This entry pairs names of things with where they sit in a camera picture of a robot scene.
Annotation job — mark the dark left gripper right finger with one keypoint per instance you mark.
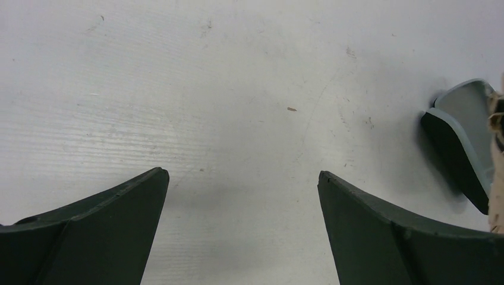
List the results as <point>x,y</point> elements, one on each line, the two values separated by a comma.
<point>376,242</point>

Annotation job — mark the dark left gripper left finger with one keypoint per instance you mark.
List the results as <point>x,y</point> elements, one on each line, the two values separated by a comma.
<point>105,238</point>

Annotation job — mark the beige folding umbrella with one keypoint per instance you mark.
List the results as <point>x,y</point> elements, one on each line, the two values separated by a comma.
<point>495,123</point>

